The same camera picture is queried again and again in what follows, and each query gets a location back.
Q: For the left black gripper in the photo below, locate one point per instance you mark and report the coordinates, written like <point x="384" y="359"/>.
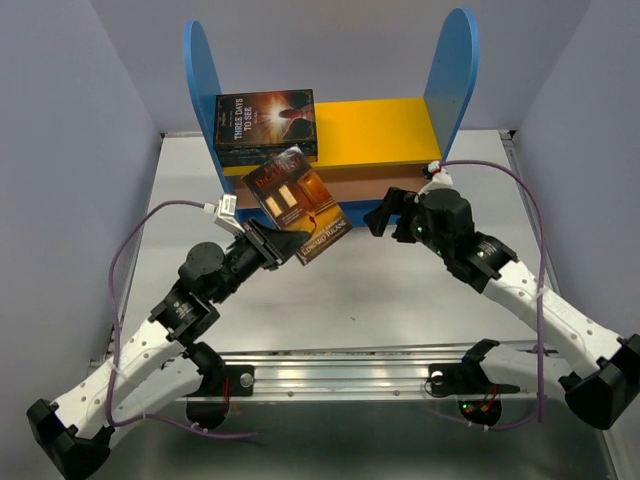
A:
<point x="277" y="244"/>

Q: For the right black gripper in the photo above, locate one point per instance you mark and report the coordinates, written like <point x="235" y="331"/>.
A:
<point x="378" y="217"/>

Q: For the brown Edmund Burke book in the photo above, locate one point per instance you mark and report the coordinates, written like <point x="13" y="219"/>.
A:
<point x="295" y="198"/>

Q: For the A Tale of Two Cities book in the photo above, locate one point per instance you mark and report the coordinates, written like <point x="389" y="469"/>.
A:
<point x="229" y="161"/>

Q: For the Three Days to See book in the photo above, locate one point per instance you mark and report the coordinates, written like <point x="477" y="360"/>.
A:
<point x="265" y="119"/>

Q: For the Little Women floral book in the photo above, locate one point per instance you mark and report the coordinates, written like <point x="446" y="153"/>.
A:
<point x="264" y="149"/>

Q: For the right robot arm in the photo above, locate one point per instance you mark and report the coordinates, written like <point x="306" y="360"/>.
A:
<point x="594" y="370"/>

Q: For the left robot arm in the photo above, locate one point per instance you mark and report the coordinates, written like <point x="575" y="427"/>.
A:
<point x="163" y="360"/>

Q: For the blue wooden bookshelf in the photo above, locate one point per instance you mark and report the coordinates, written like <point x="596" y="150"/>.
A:
<point x="365" y="146"/>

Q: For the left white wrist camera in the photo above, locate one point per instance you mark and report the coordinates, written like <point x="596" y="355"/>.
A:
<point x="224" y="214"/>

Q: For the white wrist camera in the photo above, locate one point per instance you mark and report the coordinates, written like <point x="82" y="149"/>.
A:
<point x="224" y="214"/>
<point x="437" y="177"/>

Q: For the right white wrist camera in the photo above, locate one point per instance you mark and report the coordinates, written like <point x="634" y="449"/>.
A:
<point x="437" y="177"/>

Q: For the aluminium mounting rail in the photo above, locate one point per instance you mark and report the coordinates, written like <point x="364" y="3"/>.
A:
<point x="337" y="376"/>

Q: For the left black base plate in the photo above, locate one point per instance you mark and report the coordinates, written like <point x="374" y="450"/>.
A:
<point x="210" y="405"/>

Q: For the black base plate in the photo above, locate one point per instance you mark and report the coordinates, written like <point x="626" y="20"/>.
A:
<point x="210" y="405"/>
<point x="478" y="400"/>

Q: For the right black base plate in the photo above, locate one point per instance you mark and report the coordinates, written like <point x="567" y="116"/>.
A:
<point x="478" y="400"/>

